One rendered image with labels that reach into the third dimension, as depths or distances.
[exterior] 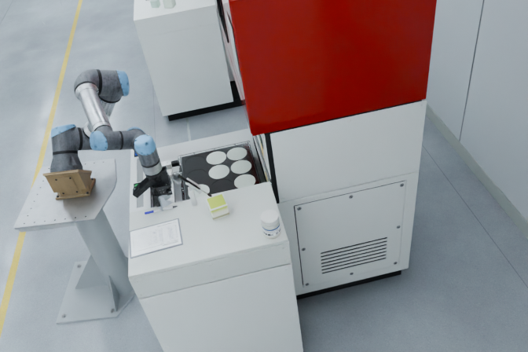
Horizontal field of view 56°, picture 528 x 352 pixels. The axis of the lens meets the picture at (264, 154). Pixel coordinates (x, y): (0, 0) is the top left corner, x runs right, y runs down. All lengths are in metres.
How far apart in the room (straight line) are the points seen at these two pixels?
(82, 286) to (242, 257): 1.56
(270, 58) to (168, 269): 0.88
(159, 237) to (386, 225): 1.17
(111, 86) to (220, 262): 0.91
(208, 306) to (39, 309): 1.47
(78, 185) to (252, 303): 1.03
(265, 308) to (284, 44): 1.13
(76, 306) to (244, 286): 1.42
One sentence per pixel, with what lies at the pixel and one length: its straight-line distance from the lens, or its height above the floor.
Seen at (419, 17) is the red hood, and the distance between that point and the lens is 1.96.
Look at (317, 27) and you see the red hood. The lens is 1.82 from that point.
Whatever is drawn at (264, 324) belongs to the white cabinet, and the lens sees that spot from 2.35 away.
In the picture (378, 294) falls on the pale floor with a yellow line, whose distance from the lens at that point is 2.95.
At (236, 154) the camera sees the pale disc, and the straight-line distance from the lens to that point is 2.44.
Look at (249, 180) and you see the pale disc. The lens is 2.28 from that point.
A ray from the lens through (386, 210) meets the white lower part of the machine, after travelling 2.52.
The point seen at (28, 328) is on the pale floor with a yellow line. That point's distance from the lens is 3.33.
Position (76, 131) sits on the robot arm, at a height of 1.09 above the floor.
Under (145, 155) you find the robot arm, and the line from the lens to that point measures 1.93.
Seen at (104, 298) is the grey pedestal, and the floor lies 0.01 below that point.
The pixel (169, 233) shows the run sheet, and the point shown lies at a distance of 2.05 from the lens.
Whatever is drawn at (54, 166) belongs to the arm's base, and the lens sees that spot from 2.56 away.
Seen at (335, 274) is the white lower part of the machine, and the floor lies 0.19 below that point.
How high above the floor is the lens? 2.43
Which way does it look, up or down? 39 degrees down
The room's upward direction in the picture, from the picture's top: 9 degrees counter-clockwise
